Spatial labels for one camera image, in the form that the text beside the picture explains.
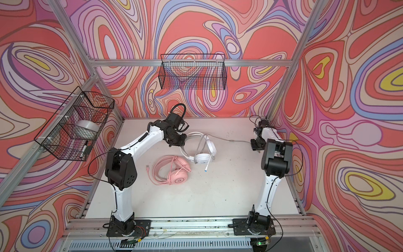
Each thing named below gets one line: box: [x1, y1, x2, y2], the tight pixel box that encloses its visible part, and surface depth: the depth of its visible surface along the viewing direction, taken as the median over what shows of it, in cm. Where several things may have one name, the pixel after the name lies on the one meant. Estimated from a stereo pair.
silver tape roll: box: [73, 119, 100, 140], surface depth 73 cm
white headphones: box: [179, 131, 217, 172], surface depth 82 cm
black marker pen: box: [79, 140, 89, 159], surface depth 75 cm
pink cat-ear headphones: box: [145, 155, 192, 186], surface depth 90 cm
